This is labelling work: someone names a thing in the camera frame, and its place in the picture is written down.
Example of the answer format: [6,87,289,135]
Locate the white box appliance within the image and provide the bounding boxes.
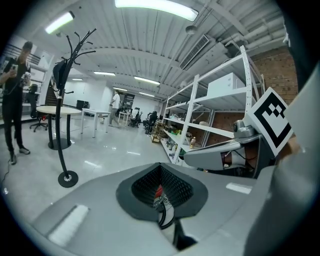
[206,72,248,98]

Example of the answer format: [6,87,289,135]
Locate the white desk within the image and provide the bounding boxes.
[118,111,133,126]
[81,107,111,139]

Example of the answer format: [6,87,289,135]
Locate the black office chair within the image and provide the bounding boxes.
[26,83,49,133]
[129,106,144,129]

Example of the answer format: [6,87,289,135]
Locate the white metal shelving unit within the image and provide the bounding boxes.
[159,45,266,173]

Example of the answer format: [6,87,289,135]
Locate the wooden step stool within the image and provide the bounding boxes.
[150,122,162,144]

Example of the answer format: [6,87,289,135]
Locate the black bag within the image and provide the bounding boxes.
[52,59,68,92]

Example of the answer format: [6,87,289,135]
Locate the black coat rack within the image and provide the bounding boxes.
[48,27,97,188]

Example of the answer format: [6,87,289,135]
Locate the ceiling air vent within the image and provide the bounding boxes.
[178,34,210,71]

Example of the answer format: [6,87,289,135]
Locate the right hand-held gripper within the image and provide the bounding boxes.
[183,86,294,179]

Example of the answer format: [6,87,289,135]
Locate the staircase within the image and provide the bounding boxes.
[44,79,60,107]

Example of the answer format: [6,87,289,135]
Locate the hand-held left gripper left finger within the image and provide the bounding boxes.
[31,162,176,255]

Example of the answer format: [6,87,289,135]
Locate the round wooden table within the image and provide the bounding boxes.
[36,104,83,151]

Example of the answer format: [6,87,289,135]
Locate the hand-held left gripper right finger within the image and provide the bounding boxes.
[159,162,271,242]

